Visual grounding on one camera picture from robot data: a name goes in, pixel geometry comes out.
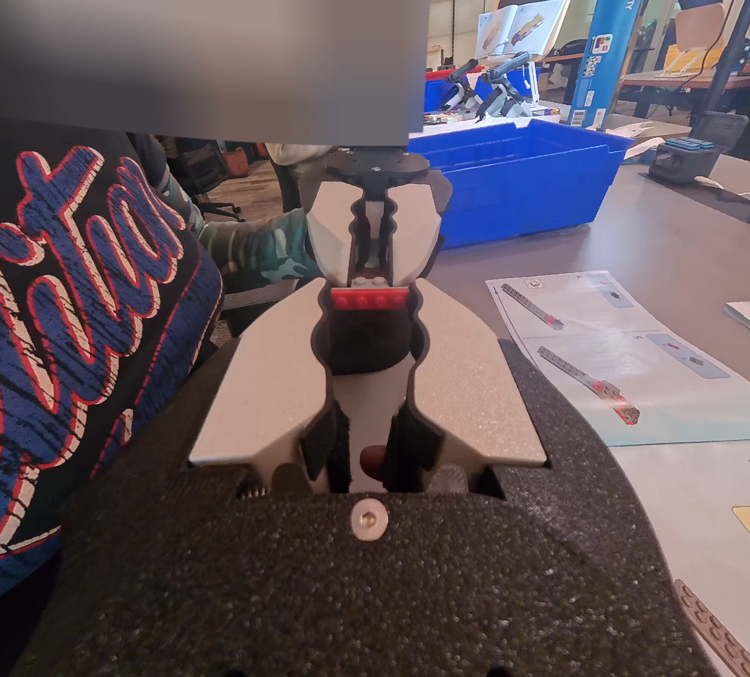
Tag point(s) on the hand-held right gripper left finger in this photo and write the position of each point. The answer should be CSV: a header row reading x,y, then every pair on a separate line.
x,y
275,396

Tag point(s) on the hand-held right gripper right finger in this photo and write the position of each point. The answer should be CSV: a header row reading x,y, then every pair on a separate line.
x,y
469,396

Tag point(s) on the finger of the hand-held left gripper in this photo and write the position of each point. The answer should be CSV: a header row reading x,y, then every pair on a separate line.
x,y
419,226
328,226

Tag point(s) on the red and grey lego assembly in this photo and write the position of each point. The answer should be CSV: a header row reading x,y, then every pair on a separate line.
x,y
369,300

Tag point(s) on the blue plastic bin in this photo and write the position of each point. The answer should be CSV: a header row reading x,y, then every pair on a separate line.
x,y
515,191
436,94

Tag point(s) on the open lego instruction booklet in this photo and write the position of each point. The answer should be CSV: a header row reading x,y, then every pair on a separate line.
x,y
586,325

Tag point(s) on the blue cardboard lego box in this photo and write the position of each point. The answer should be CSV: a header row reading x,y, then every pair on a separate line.
x,y
609,44

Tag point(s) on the closed lego instruction booklet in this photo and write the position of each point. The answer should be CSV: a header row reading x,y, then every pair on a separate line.
x,y
739,315

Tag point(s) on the long grey lego plate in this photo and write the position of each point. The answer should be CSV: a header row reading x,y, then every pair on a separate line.
x,y
712,636

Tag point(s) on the spare hand-held gripper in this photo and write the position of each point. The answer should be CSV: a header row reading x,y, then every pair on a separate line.
x,y
460,94
504,91

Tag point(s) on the black office chair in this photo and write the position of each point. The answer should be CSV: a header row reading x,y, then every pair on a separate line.
x,y
199,179

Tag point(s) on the instruction booklet on stand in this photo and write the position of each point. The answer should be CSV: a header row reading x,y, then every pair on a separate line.
x,y
527,27

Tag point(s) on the person in graphic shirt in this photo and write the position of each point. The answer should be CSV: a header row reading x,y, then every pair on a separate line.
x,y
88,279

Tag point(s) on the white paper bag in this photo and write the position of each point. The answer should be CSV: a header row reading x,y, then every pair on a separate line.
x,y
641,151
636,129

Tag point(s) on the black hard case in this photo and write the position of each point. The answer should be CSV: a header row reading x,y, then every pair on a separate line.
x,y
679,164

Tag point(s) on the wooden office desk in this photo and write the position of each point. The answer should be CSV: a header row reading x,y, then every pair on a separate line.
x,y
662,81

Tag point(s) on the brown cardboard piece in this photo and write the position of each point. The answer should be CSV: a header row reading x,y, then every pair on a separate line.
x,y
697,24

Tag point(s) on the black tripod leg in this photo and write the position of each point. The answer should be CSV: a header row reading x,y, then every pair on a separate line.
x,y
726,56

